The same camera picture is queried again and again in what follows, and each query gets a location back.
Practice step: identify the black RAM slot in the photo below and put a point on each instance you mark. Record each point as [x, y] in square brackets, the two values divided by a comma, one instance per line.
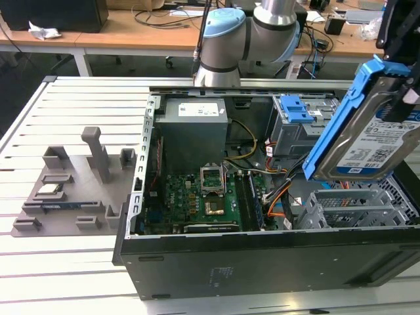
[243, 203]

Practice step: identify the green motherboard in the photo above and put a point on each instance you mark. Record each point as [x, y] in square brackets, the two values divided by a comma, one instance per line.
[178, 203]

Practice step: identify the flat grey device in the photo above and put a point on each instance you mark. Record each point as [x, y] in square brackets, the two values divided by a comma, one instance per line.
[364, 16]

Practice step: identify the grey drive cage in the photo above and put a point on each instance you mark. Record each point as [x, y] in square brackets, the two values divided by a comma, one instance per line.
[292, 138]

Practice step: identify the blue RAM stick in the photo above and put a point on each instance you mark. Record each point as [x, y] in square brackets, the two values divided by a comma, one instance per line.
[65, 206]

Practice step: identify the blue drive cage latch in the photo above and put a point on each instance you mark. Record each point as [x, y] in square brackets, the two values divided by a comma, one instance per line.
[295, 108]

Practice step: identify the black desktop computer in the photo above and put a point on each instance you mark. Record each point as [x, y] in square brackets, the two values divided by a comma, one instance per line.
[55, 14]

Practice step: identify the grey power supply unit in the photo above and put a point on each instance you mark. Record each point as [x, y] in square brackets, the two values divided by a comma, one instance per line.
[193, 141]

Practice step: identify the crumpled white paper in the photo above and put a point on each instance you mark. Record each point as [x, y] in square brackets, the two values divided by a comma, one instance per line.
[44, 33]

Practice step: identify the small black box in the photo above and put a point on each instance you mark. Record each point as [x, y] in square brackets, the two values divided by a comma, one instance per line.
[334, 26]

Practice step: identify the CPU socket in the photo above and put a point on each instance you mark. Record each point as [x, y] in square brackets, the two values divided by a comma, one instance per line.
[214, 208]

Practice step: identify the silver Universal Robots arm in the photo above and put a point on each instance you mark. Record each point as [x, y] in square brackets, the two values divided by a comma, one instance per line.
[226, 36]

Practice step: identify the wooden desk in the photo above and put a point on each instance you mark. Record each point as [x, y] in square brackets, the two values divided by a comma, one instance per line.
[33, 42]
[111, 39]

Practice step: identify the tall black box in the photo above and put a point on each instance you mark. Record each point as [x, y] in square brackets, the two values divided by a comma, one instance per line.
[302, 19]

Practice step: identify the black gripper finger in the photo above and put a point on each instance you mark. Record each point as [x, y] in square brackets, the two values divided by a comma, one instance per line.
[400, 105]

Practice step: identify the black open PC case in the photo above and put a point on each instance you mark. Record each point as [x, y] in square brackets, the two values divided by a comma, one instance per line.
[262, 262]

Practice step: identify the grey metal disk bay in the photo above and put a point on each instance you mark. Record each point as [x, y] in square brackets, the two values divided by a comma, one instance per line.
[348, 213]

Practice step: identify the black graphics card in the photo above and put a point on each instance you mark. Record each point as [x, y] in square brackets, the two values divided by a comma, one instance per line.
[210, 227]

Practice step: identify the silver CPU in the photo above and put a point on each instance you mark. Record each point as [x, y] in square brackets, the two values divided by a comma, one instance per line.
[49, 190]

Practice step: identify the grey parts rack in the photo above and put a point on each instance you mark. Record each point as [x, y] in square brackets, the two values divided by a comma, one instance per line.
[78, 197]

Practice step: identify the clear plastic bag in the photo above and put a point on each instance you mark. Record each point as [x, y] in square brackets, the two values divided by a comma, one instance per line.
[370, 29]

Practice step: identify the hard disk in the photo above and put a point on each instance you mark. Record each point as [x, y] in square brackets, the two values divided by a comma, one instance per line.
[354, 131]

